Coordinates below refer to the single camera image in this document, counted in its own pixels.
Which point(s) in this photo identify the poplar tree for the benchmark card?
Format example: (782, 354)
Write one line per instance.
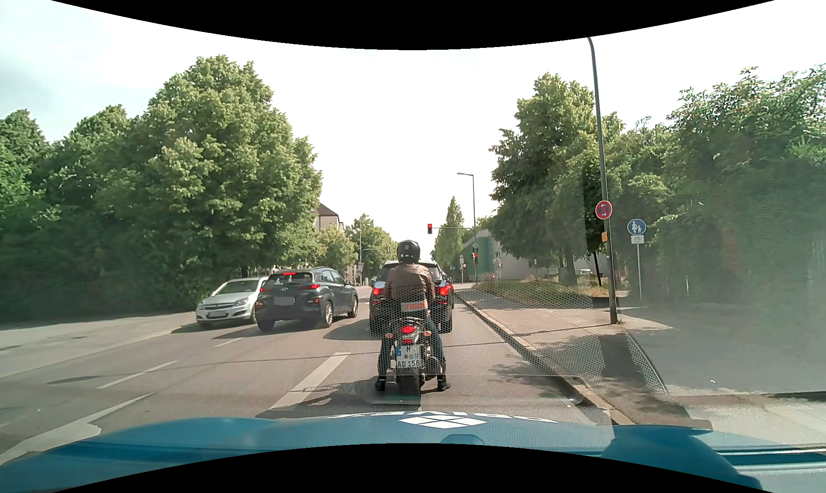
(450, 236)

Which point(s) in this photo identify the trees beyond junction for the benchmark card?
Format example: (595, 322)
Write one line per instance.
(358, 246)

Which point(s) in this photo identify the person on motorcycle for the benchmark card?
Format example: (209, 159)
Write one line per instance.
(411, 322)

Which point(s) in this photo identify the green building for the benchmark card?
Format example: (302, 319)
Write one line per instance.
(495, 260)

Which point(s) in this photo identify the pale building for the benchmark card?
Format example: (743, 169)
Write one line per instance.
(327, 219)

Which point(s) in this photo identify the dark grey car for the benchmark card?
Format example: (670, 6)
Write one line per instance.
(306, 294)

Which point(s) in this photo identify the grass verge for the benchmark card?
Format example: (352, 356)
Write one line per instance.
(536, 291)

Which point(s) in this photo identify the road markings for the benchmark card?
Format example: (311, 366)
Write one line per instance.
(313, 379)

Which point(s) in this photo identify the paved pavement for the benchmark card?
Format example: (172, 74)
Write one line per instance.
(563, 335)

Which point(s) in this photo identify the silver car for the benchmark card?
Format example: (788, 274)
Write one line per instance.
(228, 301)

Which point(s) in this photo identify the blue round road sign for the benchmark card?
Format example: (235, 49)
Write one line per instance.
(637, 236)

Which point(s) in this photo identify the grey asphalt road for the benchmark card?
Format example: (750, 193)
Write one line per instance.
(193, 370)

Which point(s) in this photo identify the car's own bonnet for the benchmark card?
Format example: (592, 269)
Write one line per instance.
(248, 438)

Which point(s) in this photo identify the group of trees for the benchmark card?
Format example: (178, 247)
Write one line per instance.
(659, 185)

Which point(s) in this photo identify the row of trees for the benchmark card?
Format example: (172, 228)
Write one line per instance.
(145, 205)

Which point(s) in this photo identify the tall lamp post with sign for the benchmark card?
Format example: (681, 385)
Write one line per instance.
(603, 205)

